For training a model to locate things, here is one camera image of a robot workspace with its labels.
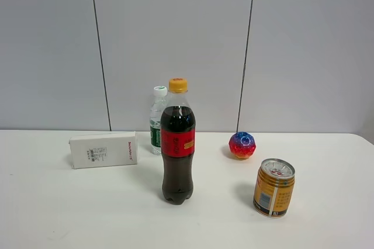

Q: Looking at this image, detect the white cardboard box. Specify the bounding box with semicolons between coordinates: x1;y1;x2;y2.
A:
69;132;137;169

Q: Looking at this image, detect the cola bottle yellow cap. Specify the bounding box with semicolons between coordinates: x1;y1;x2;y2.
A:
161;78;196;205

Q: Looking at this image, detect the red blue glitter ball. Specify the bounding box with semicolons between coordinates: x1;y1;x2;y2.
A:
228;132;257;160

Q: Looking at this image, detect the gold drink can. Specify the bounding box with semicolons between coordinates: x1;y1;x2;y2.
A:
253;158;295;218

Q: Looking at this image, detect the clear water bottle green label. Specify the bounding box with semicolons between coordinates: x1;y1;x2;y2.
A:
150;86;168;155

